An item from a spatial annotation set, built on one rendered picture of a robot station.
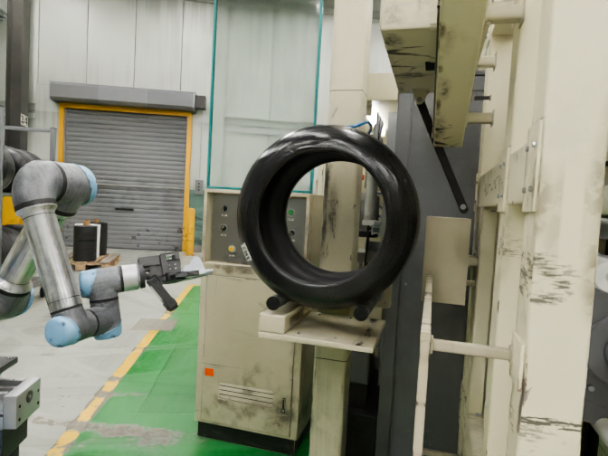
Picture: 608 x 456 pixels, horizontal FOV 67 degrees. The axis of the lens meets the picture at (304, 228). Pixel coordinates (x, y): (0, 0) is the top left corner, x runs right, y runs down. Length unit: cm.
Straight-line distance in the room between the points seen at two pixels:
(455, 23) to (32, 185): 107
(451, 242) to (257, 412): 130
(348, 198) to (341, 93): 40
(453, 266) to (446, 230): 13
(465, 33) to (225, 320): 171
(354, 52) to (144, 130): 930
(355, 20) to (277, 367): 156
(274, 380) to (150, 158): 888
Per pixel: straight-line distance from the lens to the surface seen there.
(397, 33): 121
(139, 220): 1085
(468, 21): 114
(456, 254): 166
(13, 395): 150
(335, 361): 186
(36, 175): 134
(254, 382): 237
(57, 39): 1189
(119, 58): 1139
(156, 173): 1077
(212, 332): 240
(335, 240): 177
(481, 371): 177
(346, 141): 137
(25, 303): 165
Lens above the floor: 122
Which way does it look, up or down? 3 degrees down
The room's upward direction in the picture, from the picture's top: 3 degrees clockwise
